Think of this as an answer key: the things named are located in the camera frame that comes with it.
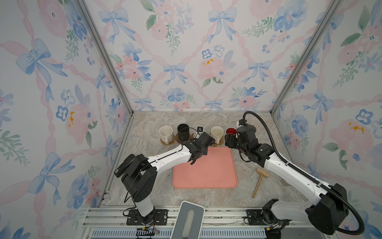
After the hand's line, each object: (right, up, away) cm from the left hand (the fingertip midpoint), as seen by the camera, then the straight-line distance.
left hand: (202, 144), depth 88 cm
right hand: (+15, +6, -7) cm, 18 cm away
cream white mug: (+10, +7, +8) cm, 14 cm away
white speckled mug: (-25, +7, +18) cm, 31 cm away
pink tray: (+9, -16, +3) cm, 18 cm away
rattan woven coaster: (-21, 0, +9) cm, 23 cm away
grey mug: (+31, +9, +6) cm, 33 cm away
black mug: (-12, +8, +9) cm, 16 cm away
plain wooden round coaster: (-15, +1, +16) cm, 21 cm away
